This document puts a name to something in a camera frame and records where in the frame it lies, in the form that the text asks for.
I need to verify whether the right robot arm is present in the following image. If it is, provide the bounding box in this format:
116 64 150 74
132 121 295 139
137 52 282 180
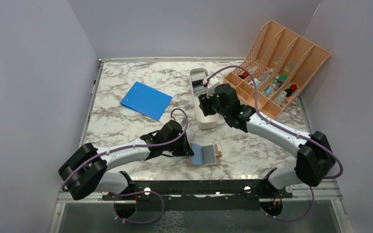
198 84 336 198

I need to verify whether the black mounting rail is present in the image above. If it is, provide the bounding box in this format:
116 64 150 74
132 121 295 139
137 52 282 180
102 179 293 200

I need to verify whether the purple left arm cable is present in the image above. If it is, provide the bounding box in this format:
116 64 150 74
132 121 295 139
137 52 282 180
61 108 189 192

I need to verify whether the orange desk organizer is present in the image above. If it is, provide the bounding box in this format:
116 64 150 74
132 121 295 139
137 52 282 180
223 20 331 119

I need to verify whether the blue folder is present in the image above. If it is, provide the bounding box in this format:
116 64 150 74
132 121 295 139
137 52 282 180
120 82 172 120

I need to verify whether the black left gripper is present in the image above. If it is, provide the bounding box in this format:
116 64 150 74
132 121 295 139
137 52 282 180
164 131 194 157

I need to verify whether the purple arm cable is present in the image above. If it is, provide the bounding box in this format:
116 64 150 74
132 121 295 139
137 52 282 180
203 66 344 222
61 108 189 192

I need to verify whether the tan leather card holder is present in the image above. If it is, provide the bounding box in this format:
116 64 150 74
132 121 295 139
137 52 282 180
187 143 222 168

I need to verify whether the white oblong plastic tray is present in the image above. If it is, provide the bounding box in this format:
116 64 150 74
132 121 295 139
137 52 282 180
189 68 219 130

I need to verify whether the dark grey credit card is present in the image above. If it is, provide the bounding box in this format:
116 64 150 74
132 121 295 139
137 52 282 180
202 145 217 166

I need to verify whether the red cap bottle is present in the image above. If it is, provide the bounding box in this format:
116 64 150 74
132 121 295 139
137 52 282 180
285 84 298 97

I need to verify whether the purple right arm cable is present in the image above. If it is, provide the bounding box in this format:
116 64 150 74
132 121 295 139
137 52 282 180
203 66 344 222

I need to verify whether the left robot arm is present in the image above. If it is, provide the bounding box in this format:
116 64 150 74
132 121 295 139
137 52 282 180
58 120 193 200

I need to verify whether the green cap bottle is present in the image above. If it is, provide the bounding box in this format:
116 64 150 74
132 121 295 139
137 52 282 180
274 75 288 84

